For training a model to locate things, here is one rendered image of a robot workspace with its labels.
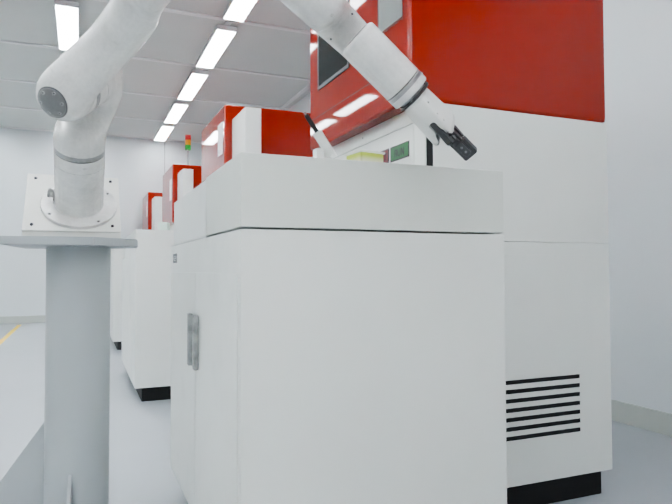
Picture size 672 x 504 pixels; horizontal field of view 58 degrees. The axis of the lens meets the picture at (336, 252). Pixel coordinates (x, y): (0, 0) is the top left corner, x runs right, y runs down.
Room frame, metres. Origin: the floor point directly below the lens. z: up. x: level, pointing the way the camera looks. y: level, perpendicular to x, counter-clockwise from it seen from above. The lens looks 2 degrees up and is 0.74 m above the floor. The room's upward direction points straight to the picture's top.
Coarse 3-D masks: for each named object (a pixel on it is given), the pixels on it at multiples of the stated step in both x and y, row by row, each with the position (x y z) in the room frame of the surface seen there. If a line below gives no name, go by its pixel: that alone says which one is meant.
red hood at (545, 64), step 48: (384, 0) 1.84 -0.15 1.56; (432, 0) 1.74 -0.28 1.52; (480, 0) 1.80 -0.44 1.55; (528, 0) 1.87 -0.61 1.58; (576, 0) 1.95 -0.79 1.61; (432, 48) 1.74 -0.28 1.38; (480, 48) 1.80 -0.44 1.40; (528, 48) 1.87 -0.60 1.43; (576, 48) 1.95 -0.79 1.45; (336, 96) 2.20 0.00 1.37; (480, 96) 1.80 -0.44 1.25; (528, 96) 1.87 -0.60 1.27; (576, 96) 1.95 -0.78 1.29; (336, 144) 2.33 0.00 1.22
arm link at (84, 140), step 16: (112, 80) 1.41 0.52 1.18; (112, 96) 1.44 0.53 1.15; (96, 112) 1.46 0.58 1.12; (112, 112) 1.47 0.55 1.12; (64, 128) 1.43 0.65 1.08; (80, 128) 1.44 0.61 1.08; (96, 128) 1.46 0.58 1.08; (64, 144) 1.43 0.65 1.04; (80, 144) 1.44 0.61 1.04; (96, 144) 1.46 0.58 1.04; (80, 160) 1.46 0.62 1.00; (96, 160) 1.49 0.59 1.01
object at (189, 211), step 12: (192, 192) 1.67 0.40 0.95; (204, 192) 1.50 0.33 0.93; (180, 204) 1.86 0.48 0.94; (192, 204) 1.67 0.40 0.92; (204, 204) 1.50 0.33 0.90; (180, 216) 1.86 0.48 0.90; (192, 216) 1.66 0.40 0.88; (204, 216) 1.50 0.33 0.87; (180, 228) 1.86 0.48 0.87; (192, 228) 1.66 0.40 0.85; (204, 228) 1.50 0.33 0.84; (180, 240) 1.86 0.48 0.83
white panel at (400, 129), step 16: (384, 128) 1.96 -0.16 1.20; (400, 128) 1.86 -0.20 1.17; (416, 128) 1.77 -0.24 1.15; (352, 144) 2.19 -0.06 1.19; (368, 144) 2.07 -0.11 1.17; (384, 144) 1.96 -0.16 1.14; (400, 144) 1.85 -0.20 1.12; (416, 144) 1.77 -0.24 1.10; (432, 144) 1.73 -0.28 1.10; (400, 160) 1.86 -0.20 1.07; (416, 160) 1.77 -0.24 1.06; (432, 160) 1.73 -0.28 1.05
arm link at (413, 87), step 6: (420, 72) 1.17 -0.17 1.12; (414, 78) 1.16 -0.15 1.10; (420, 78) 1.16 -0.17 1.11; (408, 84) 1.15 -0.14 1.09; (414, 84) 1.16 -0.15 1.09; (420, 84) 1.16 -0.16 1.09; (402, 90) 1.16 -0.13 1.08; (408, 90) 1.16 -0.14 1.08; (414, 90) 1.16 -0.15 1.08; (420, 90) 1.17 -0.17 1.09; (396, 96) 1.17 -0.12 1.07; (402, 96) 1.16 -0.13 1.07; (408, 96) 1.16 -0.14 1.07; (414, 96) 1.17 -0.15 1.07; (390, 102) 1.19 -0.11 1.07; (396, 102) 1.18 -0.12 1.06; (402, 102) 1.17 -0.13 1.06; (408, 102) 1.18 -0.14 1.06; (396, 108) 1.20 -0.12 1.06
